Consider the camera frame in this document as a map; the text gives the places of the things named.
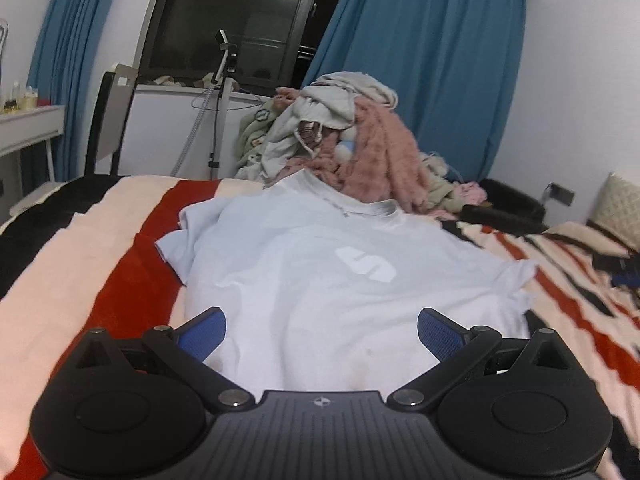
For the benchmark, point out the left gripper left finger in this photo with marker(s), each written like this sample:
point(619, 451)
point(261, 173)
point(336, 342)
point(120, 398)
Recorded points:
point(180, 353)

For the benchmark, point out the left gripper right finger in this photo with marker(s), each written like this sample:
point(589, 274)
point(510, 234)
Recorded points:
point(461, 353)

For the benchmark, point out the white t-shirt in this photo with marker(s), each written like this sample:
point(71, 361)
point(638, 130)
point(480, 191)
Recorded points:
point(322, 292)

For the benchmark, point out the striped fleece blanket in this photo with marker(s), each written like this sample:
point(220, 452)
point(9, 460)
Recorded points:
point(84, 256)

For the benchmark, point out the pink fluffy blanket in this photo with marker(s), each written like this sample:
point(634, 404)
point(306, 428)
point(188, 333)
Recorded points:
point(384, 164)

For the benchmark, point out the beige quilted headboard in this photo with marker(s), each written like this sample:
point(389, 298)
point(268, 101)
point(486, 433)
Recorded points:
point(617, 210)

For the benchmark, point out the light green garment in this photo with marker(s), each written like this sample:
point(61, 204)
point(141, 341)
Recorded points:
point(253, 129)

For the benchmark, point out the black chair with grey back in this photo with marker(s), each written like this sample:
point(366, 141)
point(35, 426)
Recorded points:
point(110, 117)

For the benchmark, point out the white dressing table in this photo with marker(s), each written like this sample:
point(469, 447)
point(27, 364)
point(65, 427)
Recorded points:
point(27, 128)

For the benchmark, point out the grey-white hoodie on pile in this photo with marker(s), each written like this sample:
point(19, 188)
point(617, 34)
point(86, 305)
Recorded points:
point(329, 103)

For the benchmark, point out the white tripod stand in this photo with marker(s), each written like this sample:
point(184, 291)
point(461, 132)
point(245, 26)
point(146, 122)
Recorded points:
point(220, 87)

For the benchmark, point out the right blue curtain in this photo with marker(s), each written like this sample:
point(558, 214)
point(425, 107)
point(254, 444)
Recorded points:
point(453, 64)

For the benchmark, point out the blue curtain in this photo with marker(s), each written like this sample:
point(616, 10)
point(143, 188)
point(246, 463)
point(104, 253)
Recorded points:
point(62, 65)
point(453, 64)

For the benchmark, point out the left blue curtain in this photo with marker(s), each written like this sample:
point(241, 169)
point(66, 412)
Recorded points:
point(62, 65)

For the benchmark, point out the dark window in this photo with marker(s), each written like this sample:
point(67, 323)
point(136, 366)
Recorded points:
point(274, 40)

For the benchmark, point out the wall power socket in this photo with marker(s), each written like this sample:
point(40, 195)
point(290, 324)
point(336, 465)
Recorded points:
point(561, 195)

